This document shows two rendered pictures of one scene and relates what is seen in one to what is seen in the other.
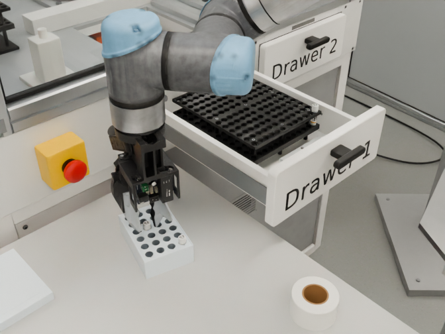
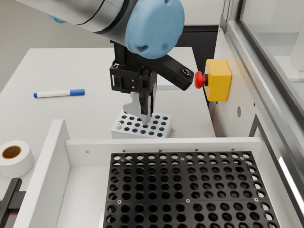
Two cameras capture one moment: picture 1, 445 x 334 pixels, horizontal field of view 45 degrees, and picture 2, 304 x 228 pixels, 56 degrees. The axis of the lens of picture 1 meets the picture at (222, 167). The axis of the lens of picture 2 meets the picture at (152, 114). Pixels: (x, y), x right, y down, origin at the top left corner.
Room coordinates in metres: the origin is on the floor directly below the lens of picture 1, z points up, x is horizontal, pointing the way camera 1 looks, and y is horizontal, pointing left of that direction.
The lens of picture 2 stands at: (1.00, -0.24, 1.24)
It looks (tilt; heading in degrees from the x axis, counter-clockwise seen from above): 40 degrees down; 132
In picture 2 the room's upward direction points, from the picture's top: straight up
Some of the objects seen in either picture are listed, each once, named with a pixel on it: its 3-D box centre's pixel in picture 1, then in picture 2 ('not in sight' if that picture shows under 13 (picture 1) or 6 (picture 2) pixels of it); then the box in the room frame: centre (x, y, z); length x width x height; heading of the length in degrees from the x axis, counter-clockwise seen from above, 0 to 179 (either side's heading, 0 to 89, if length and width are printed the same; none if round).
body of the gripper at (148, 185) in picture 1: (144, 160); (135, 61); (0.64, 0.11, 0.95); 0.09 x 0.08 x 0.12; 28
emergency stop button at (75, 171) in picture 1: (73, 169); (201, 80); (0.72, 0.25, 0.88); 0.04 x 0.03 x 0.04; 133
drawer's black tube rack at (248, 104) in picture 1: (245, 119); (186, 213); (0.89, -0.04, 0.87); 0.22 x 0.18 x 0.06; 43
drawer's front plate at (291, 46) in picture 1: (303, 50); not in sight; (1.19, -0.19, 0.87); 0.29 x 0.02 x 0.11; 133
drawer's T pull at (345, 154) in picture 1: (344, 154); (17, 201); (0.73, -0.20, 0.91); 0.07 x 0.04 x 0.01; 133
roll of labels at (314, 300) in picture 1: (314, 303); (14, 158); (0.52, -0.14, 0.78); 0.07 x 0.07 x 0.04
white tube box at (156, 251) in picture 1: (155, 237); (142, 128); (0.66, 0.11, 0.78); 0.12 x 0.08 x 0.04; 28
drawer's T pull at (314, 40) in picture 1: (314, 41); not in sight; (1.17, -0.21, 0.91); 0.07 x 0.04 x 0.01; 133
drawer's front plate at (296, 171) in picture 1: (328, 162); (43, 214); (0.74, -0.18, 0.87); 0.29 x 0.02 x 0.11; 133
